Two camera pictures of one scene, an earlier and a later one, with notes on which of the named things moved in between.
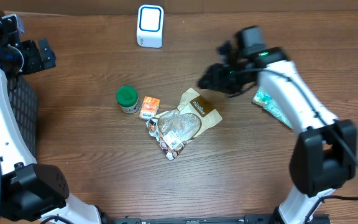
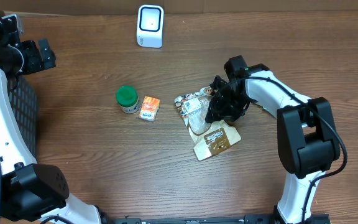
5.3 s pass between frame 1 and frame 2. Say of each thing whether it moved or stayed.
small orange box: stayed
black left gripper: stayed
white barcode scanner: stayed
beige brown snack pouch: moved
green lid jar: stayed
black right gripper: moved
